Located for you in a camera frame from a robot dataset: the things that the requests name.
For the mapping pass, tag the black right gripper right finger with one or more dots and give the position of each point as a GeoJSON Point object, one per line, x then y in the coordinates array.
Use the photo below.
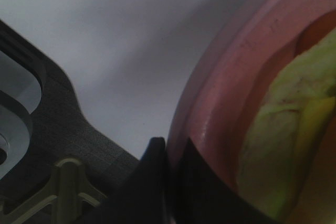
{"type": "Point", "coordinates": [201, 197]}

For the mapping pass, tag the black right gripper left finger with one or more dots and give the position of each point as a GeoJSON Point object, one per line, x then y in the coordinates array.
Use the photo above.
{"type": "Point", "coordinates": [140, 198]}

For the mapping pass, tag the sandwich with lettuce and cheese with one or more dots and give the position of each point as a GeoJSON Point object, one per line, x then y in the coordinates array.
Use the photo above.
{"type": "Point", "coordinates": [283, 158]}

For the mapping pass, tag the pink round plate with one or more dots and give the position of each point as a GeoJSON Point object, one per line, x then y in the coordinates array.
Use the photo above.
{"type": "Point", "coordinates": [217, 90]}

